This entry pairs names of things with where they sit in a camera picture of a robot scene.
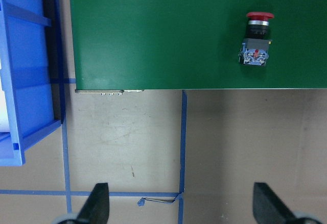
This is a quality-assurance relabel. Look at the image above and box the blue bin with buttons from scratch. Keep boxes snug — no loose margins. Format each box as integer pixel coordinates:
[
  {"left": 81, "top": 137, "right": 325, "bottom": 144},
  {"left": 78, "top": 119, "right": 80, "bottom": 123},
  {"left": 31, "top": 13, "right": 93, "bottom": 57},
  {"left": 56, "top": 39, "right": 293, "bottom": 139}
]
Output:
[{"left": 1, "top": 0, "right": 60, "bottom": 166}]

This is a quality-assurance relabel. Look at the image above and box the green conveyor belt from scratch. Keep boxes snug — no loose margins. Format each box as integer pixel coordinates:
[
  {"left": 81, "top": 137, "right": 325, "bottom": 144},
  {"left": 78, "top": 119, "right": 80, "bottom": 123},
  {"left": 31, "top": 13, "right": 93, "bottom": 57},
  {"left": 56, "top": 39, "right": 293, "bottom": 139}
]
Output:
[{"left": 69, "top": 0, "right": 326, "bottom": 93}]

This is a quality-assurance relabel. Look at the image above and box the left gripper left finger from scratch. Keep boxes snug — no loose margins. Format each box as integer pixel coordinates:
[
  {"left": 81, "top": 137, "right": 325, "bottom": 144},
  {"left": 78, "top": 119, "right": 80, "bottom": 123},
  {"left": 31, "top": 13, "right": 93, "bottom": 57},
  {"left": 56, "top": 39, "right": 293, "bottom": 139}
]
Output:
[{"left": 76, "top": 183, "right": 110, "bottom": 224}]

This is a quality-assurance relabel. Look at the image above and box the red push button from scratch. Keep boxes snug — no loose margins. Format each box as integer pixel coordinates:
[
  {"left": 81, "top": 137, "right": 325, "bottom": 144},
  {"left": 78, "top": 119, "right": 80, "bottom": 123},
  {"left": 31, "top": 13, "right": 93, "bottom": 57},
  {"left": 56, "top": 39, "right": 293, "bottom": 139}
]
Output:
[{"left": 239, "top": 12, "right": 274, "bottom": 66}]

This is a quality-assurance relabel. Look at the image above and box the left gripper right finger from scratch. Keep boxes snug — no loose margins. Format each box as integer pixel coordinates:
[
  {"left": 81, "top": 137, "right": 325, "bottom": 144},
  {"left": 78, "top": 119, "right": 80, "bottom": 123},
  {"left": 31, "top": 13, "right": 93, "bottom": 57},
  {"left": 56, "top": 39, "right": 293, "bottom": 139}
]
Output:
[{"left": 252, "top": 182, "right": 297, "bottom": 224}]

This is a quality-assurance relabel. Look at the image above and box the white foam pad source bin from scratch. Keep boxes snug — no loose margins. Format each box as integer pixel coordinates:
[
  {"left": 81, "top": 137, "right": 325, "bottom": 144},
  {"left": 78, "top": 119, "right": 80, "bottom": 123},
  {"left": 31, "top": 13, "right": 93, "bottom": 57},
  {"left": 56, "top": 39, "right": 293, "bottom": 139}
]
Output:
[{"left": 0, "top": 75, "right": 10, "bottom": 133}]

